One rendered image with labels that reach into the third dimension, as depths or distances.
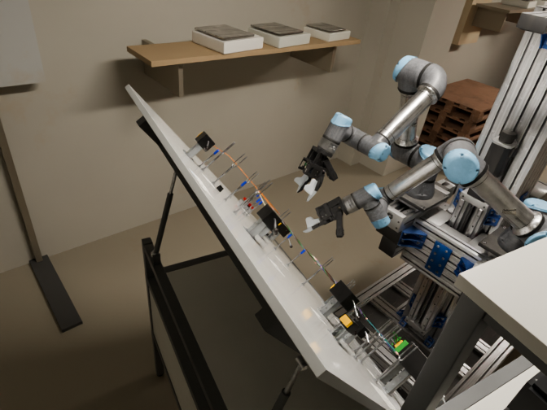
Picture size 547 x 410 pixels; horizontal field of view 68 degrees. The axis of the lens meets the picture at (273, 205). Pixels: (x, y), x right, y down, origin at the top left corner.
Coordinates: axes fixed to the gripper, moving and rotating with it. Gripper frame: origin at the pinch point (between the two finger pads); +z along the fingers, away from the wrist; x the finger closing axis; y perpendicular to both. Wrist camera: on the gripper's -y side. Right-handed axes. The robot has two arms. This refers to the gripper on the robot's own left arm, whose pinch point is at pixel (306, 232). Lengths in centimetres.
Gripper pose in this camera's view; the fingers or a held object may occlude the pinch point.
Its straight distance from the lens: 176.6
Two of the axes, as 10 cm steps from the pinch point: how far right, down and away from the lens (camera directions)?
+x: -2.9, 0.2, -9.6
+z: -8.5, 4.6, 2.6
